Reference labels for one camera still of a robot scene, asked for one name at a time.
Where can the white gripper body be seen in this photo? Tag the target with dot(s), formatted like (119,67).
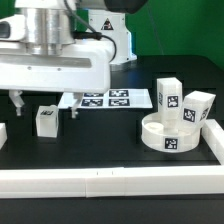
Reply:
(82,67)

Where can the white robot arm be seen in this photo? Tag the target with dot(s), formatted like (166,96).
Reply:
(39,52)

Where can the white front fence rail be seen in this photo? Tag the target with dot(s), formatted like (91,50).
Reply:
(100,182)

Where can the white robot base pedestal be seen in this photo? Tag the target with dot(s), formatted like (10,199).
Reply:
(113,25)

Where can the white round stool seat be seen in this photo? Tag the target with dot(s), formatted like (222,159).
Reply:
(170,140)

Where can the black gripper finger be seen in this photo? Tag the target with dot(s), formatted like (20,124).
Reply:
(15,96)
(76,105)

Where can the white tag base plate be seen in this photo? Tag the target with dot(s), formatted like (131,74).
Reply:
(117,98)

